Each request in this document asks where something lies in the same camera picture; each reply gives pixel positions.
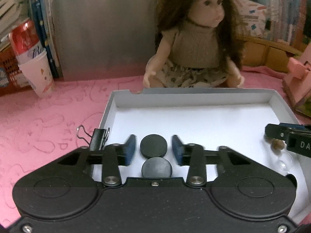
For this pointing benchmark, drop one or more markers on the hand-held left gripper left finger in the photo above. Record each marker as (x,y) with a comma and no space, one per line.
(130,150)

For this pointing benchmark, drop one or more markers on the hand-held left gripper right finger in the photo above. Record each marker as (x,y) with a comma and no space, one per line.
(176,150)

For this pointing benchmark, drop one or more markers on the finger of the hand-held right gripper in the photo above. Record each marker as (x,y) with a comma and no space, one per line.
(294,126)
(277,132)

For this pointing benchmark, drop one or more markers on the small brown object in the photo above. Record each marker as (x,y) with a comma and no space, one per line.
(277,145)

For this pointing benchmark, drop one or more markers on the black round cap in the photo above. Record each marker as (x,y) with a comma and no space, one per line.
(153,145)
(156,167)

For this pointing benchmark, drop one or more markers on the clear plastic piece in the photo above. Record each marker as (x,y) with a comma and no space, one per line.
(284,163)

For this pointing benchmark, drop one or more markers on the white shallow cardboard box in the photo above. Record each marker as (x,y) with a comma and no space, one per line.
(194,121)

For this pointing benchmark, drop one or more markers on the black binder clip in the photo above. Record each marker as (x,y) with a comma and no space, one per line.
(98,138)

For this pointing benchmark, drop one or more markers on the pink triangular bag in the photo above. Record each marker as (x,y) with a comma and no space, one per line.
(305,109)

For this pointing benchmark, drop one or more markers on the pink plastic case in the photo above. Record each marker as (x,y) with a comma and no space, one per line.
(297,82)

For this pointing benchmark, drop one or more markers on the wooden drawer organizer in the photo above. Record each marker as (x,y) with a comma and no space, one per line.
(267,55)

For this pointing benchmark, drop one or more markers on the pink printed tablecloth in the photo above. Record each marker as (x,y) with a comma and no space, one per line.
(48,116)

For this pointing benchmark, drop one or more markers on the long-haired doll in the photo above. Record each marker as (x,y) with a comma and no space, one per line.
(194,46)

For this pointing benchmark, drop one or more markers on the row of upright books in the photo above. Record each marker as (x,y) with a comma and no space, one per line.
(289,12)

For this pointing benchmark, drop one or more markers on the white pencil-print box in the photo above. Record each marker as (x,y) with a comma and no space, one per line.
(252,19)

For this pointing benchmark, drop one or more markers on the white paper cup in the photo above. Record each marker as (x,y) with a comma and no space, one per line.
(40,77)

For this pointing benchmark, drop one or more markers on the grey storage box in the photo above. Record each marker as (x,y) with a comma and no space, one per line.
(102,29)

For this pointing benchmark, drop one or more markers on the orange cardboard box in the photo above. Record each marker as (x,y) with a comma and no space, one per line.
(9,77)

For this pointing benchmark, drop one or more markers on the blue upright folders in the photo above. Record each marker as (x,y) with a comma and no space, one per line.
(45,29)

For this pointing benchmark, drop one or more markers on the stack of worn books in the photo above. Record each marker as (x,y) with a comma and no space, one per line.
(12,9)

